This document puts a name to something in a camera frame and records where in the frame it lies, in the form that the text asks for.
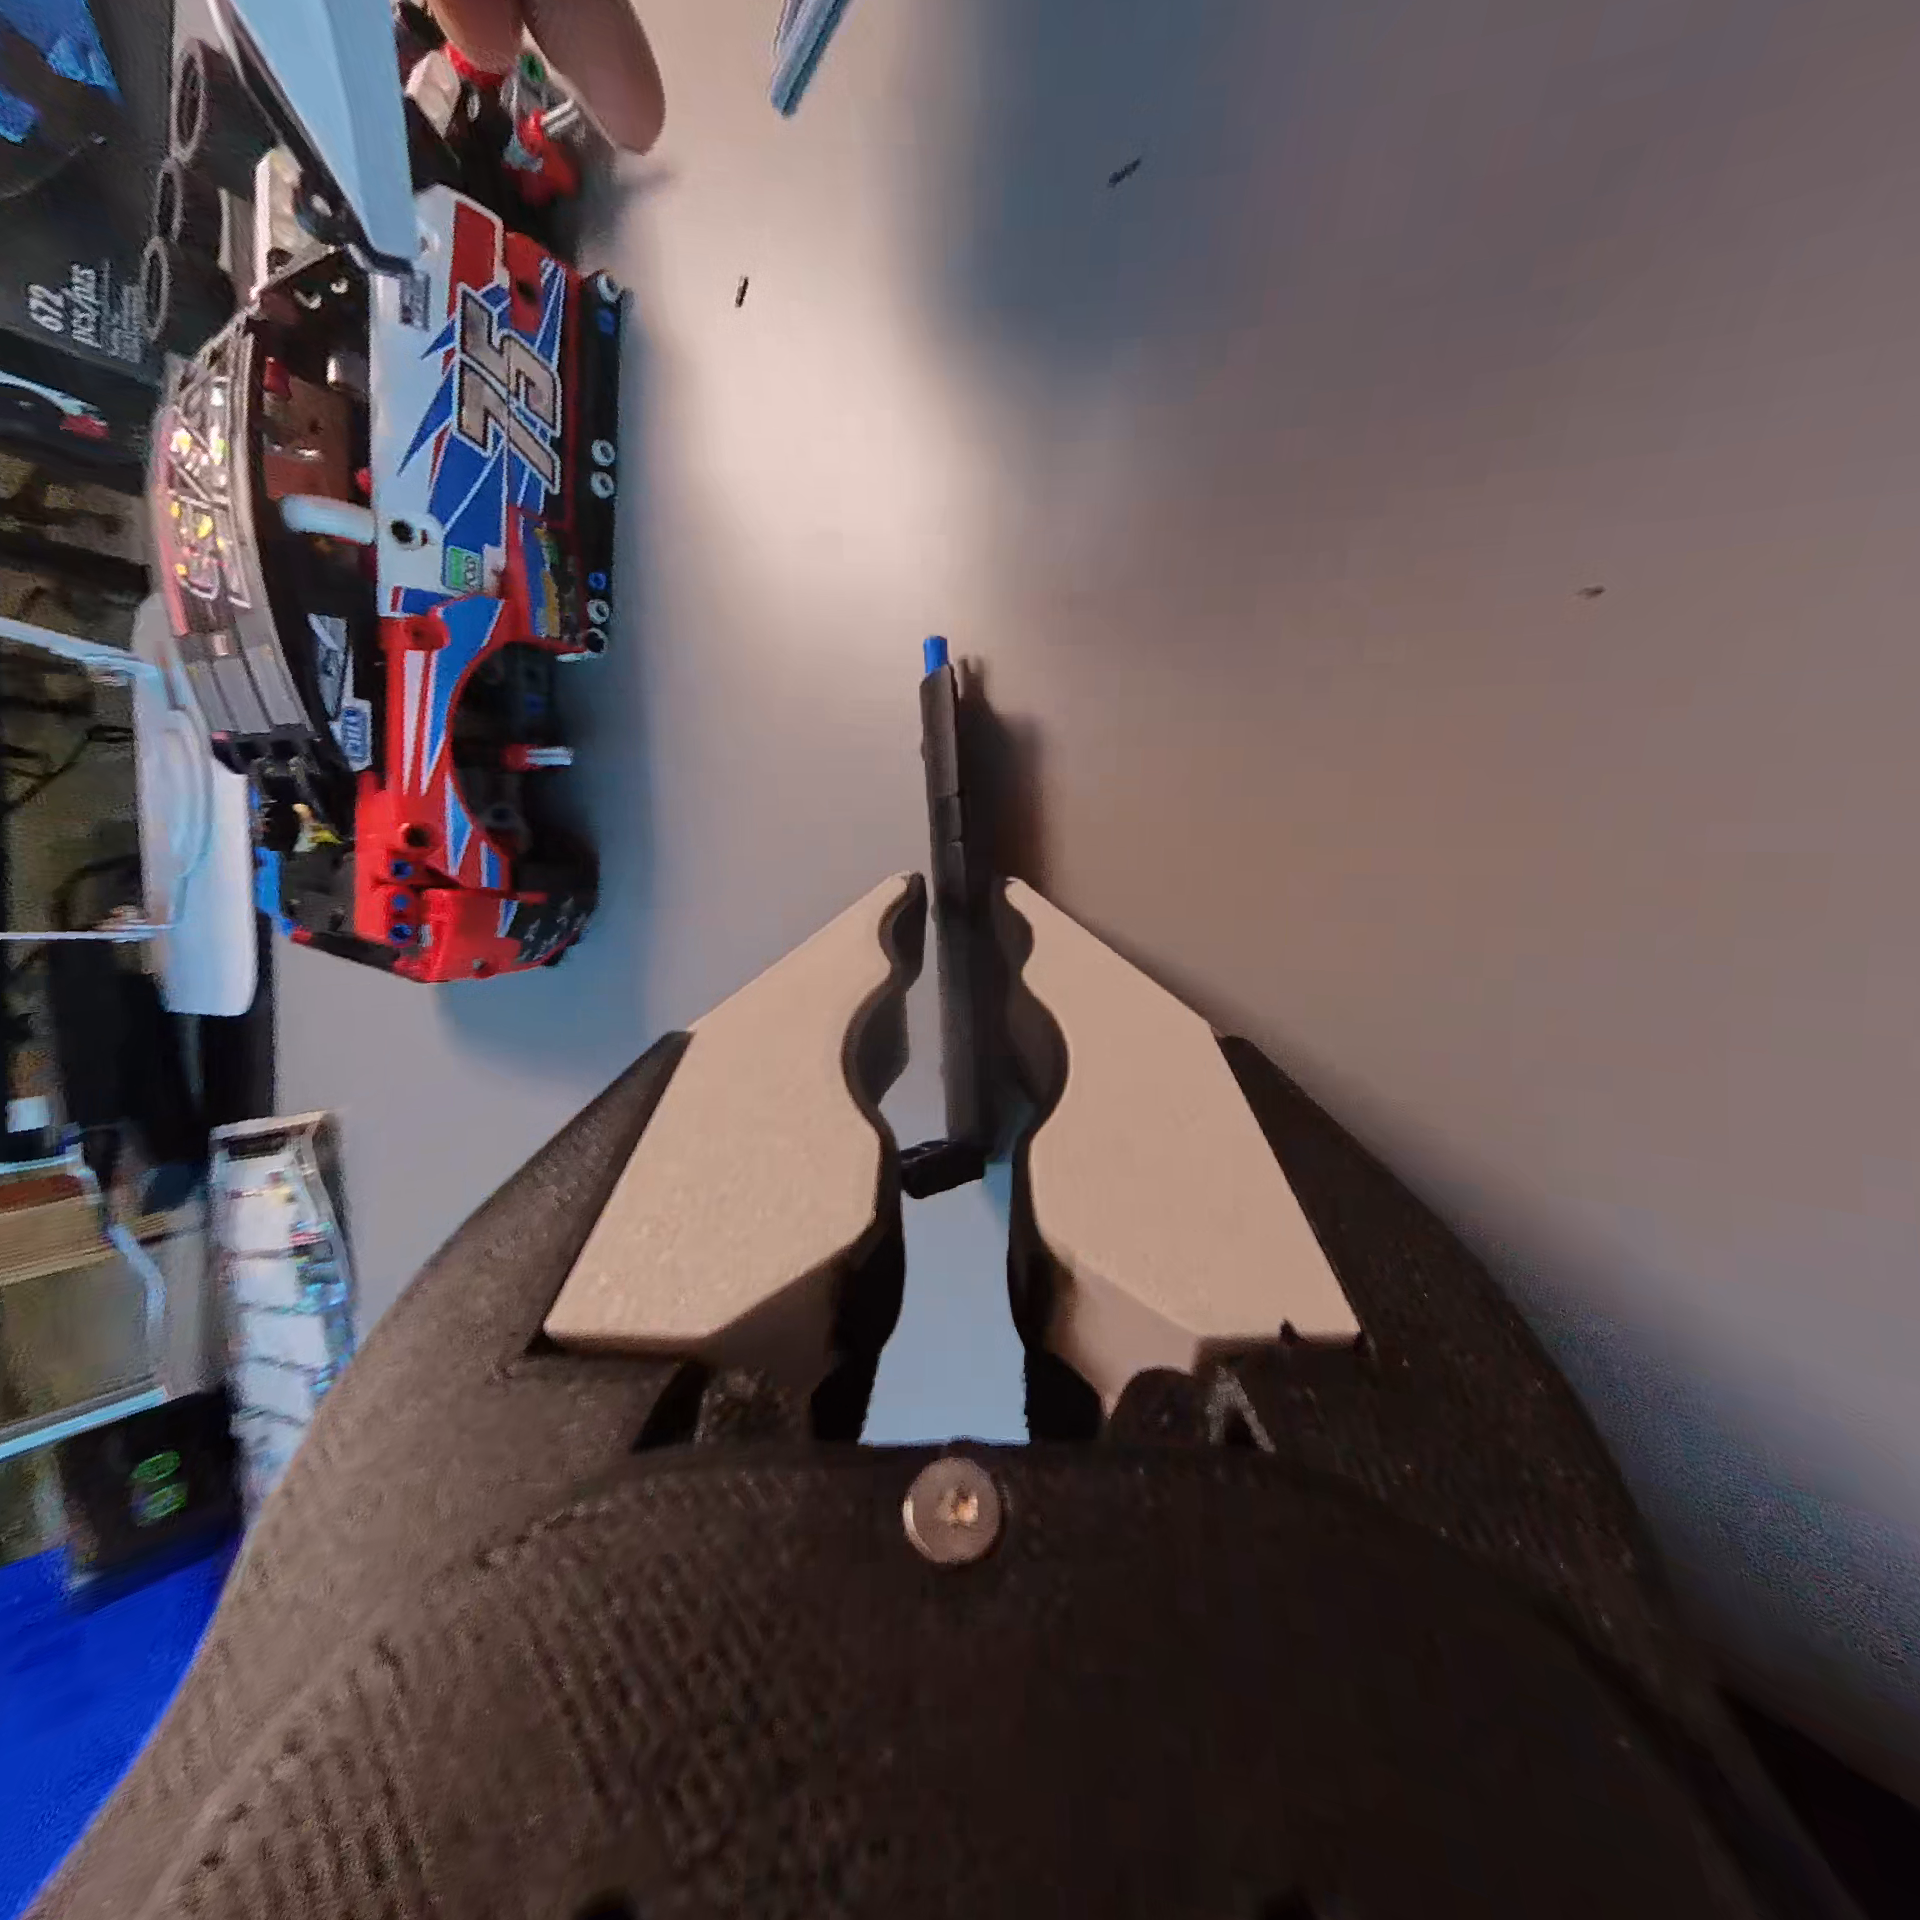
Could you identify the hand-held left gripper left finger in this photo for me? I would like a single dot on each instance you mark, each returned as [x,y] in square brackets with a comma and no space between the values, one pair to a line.
[720,1184]

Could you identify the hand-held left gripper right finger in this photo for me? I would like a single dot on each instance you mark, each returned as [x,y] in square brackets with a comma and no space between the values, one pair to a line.
[1184,1184]

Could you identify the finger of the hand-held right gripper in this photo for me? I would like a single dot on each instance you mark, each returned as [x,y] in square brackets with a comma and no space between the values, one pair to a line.
[344,105]

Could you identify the black lego axle connector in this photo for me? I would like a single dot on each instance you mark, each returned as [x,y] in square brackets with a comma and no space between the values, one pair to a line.
[939,1167]

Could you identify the long black lego axle assembly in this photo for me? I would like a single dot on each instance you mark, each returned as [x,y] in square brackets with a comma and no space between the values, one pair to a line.
[952,901]

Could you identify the lego box with car picture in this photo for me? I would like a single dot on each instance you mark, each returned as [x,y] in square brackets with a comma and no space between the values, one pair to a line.
[104,180]

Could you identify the grey lego axle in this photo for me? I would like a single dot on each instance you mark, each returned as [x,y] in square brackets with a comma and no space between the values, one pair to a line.
[810,44]

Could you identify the red white lego race car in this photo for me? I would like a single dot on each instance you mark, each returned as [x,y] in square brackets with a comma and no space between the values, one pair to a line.
[450,600]

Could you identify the person's right hand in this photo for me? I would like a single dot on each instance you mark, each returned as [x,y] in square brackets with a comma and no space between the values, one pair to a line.
[600,60]

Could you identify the white curved plastic piece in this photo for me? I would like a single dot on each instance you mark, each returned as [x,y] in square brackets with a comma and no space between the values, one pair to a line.
[202,841]

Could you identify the black device green lights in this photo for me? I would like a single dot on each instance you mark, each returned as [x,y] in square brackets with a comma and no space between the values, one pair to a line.
[158,1485]

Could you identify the blue plastic bin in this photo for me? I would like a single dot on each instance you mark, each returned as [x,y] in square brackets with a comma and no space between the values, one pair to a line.
[74,1724]

